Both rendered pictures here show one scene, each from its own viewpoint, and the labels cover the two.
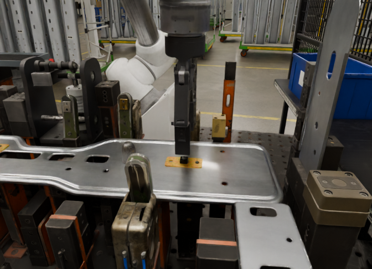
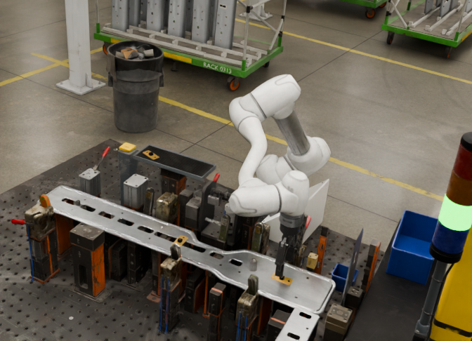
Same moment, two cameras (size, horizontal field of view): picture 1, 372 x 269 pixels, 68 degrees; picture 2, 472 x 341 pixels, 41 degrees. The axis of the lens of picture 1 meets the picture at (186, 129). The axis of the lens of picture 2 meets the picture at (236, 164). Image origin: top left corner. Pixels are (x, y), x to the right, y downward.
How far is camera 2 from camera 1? 1.92 m
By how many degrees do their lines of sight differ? 17
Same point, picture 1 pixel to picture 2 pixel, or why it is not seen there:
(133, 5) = (288, 134)
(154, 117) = not seen: hidden behind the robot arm
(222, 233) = (283, 318)
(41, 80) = (212, 201)
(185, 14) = (288, 220)
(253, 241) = (291, 324)
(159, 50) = (307, 161)
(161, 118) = not seen: hidden behind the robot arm
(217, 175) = (295, 292)
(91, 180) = (231, 275)
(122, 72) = (269, 172)
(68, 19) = not seen: outside the picture
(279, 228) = (306, 323)
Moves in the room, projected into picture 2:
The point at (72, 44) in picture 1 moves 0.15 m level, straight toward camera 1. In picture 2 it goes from (224, 17) to (224, 21)
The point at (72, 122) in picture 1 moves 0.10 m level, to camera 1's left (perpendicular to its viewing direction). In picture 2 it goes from (225, 231) to (204, 225)
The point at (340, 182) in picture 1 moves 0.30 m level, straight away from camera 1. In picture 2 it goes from (341, 313) to (397, 285)
